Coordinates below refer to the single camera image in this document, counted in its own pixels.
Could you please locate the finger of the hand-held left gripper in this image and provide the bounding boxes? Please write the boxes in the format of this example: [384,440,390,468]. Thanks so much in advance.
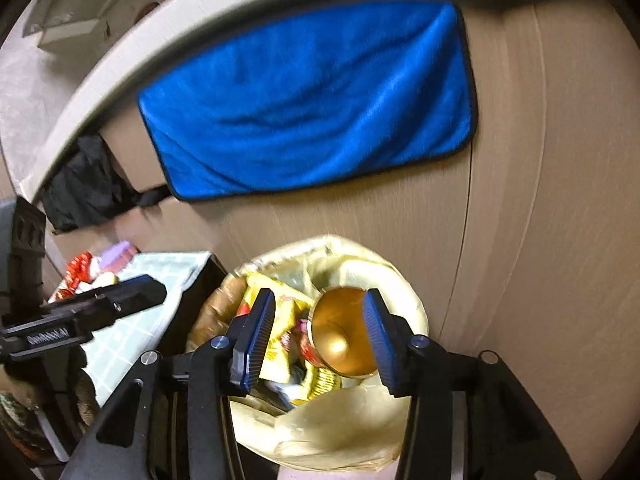
[42,274,168,334]

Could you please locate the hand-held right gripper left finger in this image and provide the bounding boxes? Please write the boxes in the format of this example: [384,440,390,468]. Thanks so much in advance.
[60,287,277,480]

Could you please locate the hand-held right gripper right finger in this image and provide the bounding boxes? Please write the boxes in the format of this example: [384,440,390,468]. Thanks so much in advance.
[362,287,583,480]

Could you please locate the bin with cream plastic bag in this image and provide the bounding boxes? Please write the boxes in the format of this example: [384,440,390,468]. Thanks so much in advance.
[186,234,431,472]

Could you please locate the green grid table mat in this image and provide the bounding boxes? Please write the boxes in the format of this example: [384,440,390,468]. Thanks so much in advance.
[82,251,213,407]

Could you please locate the purple and pink sponge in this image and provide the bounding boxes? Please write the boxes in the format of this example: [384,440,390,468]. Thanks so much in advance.
[100,241,137,271]

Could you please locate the yellow snack wrapper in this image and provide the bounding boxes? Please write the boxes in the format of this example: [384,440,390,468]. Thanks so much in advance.
[235,272,344,407]

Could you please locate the red shiny wrapper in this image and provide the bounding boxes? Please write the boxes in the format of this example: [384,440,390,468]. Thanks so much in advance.
[61,251,97,292]

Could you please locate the black cloth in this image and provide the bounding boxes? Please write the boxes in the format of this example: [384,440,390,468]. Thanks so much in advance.
[40,132,171,233]

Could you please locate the beige wooden cabinet front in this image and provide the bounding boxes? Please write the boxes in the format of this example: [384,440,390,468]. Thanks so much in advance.
[47,0,640,361]

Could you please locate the white box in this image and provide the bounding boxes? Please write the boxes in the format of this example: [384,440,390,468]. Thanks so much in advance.
[37,17,108,54]

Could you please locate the blue microfiber towel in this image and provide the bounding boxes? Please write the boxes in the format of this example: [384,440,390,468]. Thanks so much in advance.
[137,1,478,203]

